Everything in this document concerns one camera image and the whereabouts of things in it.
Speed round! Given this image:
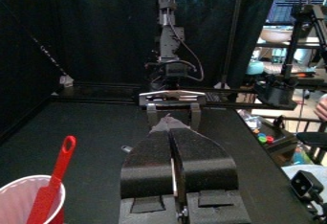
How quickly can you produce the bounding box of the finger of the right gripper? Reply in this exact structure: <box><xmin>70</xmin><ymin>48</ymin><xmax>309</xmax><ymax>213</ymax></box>
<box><xmin>145</xmin><ymin>103</ymin><xmax>160</xmax><ymax>130</ymax></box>
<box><xmin>189</xmin><ymin>102</ymin><xmax>202</xmax><ymax>130</ymax></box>

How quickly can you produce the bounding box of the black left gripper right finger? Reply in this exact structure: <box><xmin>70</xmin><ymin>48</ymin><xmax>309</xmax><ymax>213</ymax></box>
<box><xmin>166</xmin><ymin>116</ymin><xmax>240</xmax><ymax>200</ymax></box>

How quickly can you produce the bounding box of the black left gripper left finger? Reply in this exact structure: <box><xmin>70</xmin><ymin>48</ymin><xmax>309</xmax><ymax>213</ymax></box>
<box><xmin>118</xmin><ymin>114</ymin><xmax>178</xmax><ymax>201</ymax></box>

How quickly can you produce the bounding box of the person's hand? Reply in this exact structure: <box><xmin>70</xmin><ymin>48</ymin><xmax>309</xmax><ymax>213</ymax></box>
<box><xmin>312</xmin><ymin>93</ymin><xmax>327</xmax><ymax>123</ymax></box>

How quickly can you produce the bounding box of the clear plastic bottle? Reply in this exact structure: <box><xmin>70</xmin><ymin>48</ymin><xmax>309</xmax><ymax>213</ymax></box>
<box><xmin>237</xmin><ymin>108</ymin><xmax>262</xmax><ymax>131</ymax></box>

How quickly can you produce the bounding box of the teal round object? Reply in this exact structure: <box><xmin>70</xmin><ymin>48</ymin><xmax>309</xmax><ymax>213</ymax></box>
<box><xmin>245</xmin><ymin>59</ymin><xmax>265</xmax><ymax>77</ymax></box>

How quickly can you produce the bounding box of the red plastic spatula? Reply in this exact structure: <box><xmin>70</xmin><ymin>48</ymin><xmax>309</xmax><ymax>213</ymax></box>
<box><xmin>25</xmin><ymin>135</ymin><xmax>77</xmax><ymax>224</ymax></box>

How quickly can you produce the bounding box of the white cloth clip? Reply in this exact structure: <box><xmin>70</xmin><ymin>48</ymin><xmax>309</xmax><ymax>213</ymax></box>
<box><xmin>57</xmin><ymin>74</ymin><xmax>74</xmax><ymax>88</ymax></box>

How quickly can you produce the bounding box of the black chair seat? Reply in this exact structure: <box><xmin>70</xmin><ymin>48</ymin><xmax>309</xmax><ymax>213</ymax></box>
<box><xmin>294</xmin><ymin>131</ymin><xmax>327</xmax><ymax>166</ymax></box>

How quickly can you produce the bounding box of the red plastic cup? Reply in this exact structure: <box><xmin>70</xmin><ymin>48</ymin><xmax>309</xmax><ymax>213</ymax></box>
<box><xmin>0</xmin><ymin>174</ymin><xmax>67</xmax><ymax>224</ymax></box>

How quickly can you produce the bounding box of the black camera box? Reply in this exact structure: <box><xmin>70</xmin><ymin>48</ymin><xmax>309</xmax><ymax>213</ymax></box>
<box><xmin>288</xmin><ymin>169</ymin><xmax>325</xmax><ymax>203</ymax></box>

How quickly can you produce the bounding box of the black frame pole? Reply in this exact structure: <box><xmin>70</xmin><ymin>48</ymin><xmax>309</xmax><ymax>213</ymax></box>
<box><xmin>221</xmin><ymin>0</ymin><xmax>248</xmax><ymax>88</ymax></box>

